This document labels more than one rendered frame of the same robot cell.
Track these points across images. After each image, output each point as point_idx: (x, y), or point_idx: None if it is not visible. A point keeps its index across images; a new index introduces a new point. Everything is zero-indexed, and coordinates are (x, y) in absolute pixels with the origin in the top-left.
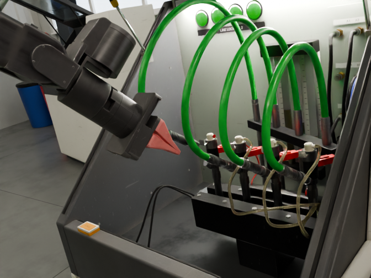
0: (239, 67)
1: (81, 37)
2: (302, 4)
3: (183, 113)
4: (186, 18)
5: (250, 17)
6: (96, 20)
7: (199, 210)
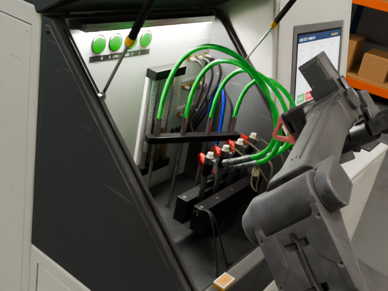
0: (120, 91)
1: (371, 102)
2: (174, 36)
3: (282, 135)
4: (78, 43)
5: (142, 45)
6: (366, 92)
7: (206, 217)
